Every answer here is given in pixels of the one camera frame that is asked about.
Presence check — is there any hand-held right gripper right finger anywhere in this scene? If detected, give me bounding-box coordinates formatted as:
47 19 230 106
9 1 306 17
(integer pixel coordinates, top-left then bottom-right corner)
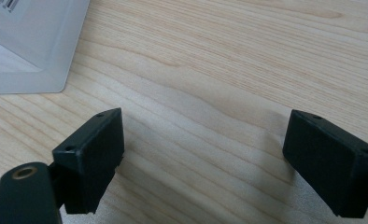
282 108 368 219

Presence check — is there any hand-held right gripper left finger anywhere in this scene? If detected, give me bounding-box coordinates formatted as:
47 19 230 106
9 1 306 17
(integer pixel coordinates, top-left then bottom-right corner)
51 107 125 216

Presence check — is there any white flat tray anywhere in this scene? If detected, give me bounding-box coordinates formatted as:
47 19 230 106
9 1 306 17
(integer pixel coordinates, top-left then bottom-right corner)
0 0 91 95

